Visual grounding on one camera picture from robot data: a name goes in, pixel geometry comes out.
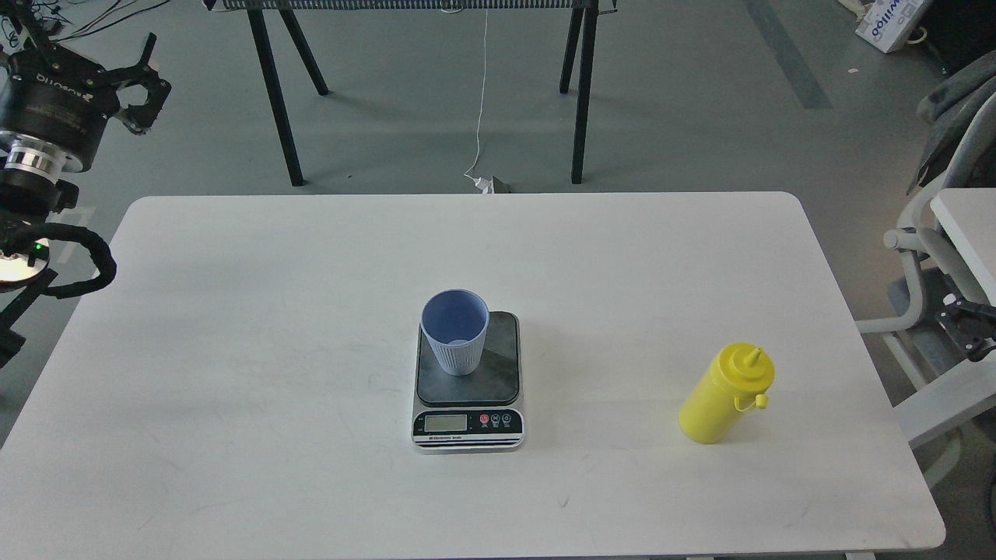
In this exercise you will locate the white office chair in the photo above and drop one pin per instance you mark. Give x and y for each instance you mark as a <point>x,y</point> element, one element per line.
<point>936,263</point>

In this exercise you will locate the yellow squeeze bottle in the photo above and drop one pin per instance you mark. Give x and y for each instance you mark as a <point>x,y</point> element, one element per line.
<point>735,383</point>

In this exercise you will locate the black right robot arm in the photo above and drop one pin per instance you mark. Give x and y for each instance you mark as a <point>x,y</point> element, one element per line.
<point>970,325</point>

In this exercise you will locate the blue ribbed plastic cup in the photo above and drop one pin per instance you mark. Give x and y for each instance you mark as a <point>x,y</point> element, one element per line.
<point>455,323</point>

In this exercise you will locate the digital kitchen scale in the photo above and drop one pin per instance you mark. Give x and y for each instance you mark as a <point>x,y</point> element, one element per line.
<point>482,412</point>

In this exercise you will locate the white cardboard box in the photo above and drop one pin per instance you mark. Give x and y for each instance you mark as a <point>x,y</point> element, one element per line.
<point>887,25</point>

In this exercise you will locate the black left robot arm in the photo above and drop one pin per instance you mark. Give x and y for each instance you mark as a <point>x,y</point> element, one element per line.
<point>33,189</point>

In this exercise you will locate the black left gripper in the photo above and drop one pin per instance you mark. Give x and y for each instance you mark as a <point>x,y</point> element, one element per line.
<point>55,105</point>

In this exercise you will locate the black metal rack frame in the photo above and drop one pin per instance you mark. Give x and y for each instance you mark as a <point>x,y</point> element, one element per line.
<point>423,61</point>

